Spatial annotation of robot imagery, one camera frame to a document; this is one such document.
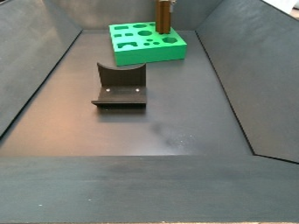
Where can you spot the brown star prism object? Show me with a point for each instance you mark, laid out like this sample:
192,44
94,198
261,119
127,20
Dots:
162,16

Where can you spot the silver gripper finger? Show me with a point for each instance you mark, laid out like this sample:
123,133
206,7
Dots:
173,2

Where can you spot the dark grey curved fixture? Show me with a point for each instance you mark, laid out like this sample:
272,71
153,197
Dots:
122,86

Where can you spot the green shape sorter block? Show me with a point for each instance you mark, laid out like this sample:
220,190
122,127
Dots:
138,44

